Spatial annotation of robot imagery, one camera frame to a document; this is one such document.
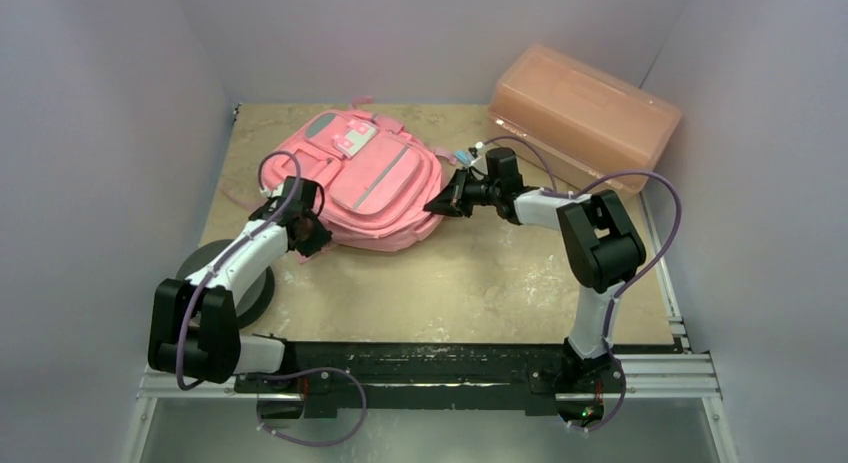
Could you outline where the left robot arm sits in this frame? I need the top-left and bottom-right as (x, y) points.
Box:
(147, 177), (332, 392)

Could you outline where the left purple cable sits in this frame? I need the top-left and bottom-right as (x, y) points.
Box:
(174, 149), (303, 392)

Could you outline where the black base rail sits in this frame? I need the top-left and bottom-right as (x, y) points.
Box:
(135, 340), (723, 422)

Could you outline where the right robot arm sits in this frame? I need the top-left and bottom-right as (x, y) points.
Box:
(423, 147), (647, 390)

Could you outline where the pink backpack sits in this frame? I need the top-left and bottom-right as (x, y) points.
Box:
(256, 106), (457, 252)

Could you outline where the orange plastic storage box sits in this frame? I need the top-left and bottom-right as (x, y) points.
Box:
(488, 44), (683, 196)

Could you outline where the grey tape roll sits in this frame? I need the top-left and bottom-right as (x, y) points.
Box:
(176, 239), (276, 330)

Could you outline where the blue highlighter pen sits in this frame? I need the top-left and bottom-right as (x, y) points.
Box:
(454, 150), (473, 167)

